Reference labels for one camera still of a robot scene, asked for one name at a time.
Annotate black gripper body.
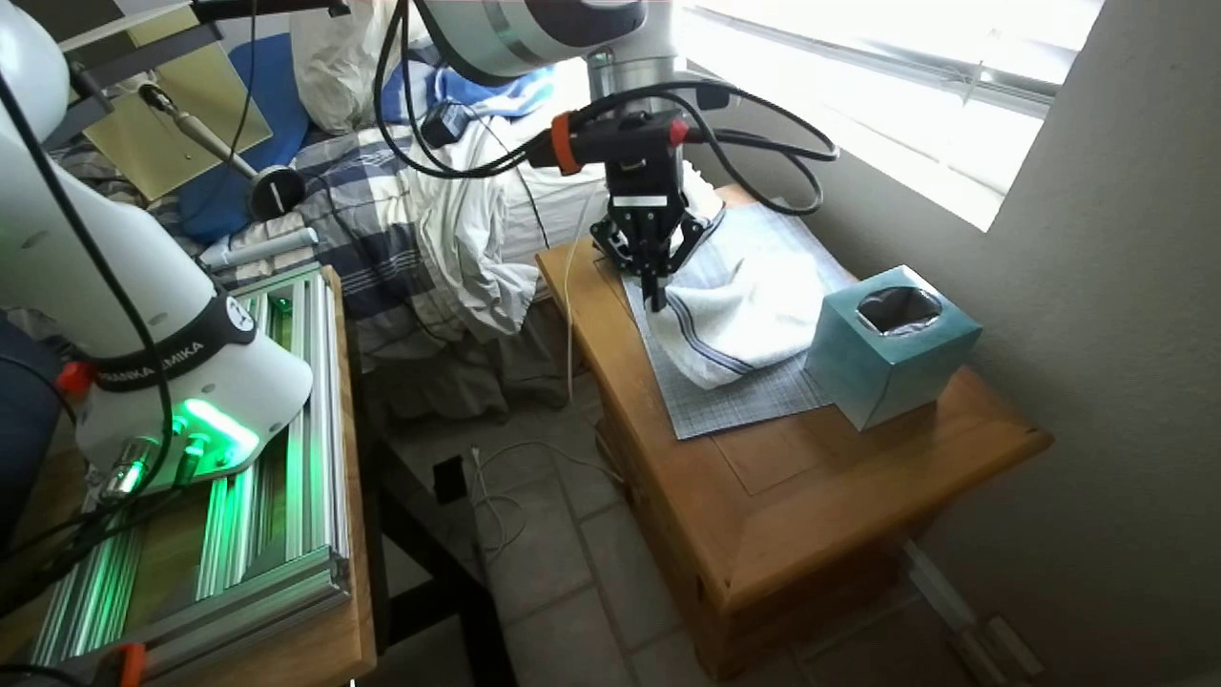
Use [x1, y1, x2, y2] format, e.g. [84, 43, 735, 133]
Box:
[589, 111, 705, 270]

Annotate white striped towel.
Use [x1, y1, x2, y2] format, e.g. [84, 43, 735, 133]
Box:
[639, 205, 855, 390]

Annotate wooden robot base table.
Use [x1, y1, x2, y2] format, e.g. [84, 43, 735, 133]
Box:
[0, 264, 381, 687]

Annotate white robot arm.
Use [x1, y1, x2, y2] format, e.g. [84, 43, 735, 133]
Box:
[0, 0, 671, 494]

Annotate grey grid mat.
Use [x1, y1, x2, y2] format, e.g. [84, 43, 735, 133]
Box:
[631, 195, 864, 442]

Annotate pile of bedding and clothes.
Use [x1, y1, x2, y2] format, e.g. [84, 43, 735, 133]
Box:
[149, 36, 606, 422]

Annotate teal tissue box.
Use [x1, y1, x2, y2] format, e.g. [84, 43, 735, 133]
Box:
[807, 266, 982, 432]

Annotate wooden side table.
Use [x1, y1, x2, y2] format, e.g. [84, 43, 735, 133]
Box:
[540, 241, 1055, 680]

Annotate white window blinds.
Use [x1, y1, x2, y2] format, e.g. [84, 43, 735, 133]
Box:
[677, 0, 1106, 232]

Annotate black microphone stand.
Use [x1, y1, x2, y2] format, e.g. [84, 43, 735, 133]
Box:
[136, 85, 307, 222]

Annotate aluminium rail base frame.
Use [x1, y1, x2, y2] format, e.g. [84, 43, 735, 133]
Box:
[31, 266, 353, 680]

